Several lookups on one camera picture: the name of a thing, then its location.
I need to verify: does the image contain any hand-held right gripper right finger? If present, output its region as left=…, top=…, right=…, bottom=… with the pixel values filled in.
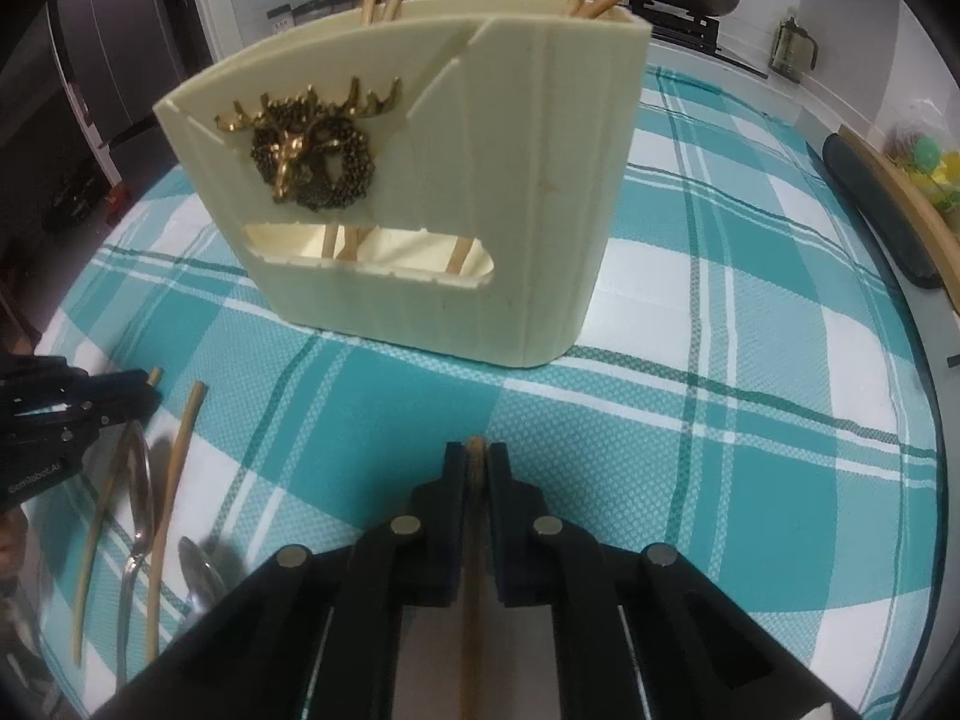
left=484, top=441, right=856, bottom=720

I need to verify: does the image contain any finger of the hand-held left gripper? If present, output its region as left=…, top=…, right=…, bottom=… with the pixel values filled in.
left=71, top=394, right=163, bottom=446
left=75, top=367, right=157, bottom=401

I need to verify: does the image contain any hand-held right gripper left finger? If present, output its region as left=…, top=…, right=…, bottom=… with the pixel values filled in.
left=97, top=441, right=473, bottom=720

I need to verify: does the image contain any metal spoon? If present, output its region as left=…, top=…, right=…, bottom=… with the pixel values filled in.
left=116, top=420, right=157, bottom=687
left=178, top=536, right=227, bottom=616

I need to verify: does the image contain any cream plastic utensil holder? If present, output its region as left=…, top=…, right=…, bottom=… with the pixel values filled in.
left=154, top=0, right=652, bottom=370

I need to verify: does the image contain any teal checkered tablecloth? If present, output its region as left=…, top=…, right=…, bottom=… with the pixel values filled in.
left=22, top=41, right=938, bottom=720

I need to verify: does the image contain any grey refrigerator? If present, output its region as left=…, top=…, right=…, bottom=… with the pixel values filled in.
left=41, top=0, right=200, bottom=188

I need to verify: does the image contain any black oblong appliance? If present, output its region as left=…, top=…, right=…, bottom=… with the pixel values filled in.
left=823, top=133, right=944, bottom=290

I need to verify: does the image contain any black gas cooktop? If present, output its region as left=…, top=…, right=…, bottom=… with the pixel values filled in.
left=416, top=0, right=770, bottom=81

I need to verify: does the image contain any wooden cutting board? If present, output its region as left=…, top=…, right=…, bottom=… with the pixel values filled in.
left=838, top=124, right=960, bottom=301

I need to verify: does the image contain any glass pitcher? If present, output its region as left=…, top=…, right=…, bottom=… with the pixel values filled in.
left=769, top=7, right=818, bottom=87

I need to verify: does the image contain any mesh bag of sponges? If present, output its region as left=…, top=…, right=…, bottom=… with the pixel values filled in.
left=889, top=101, right=960, bottom=211

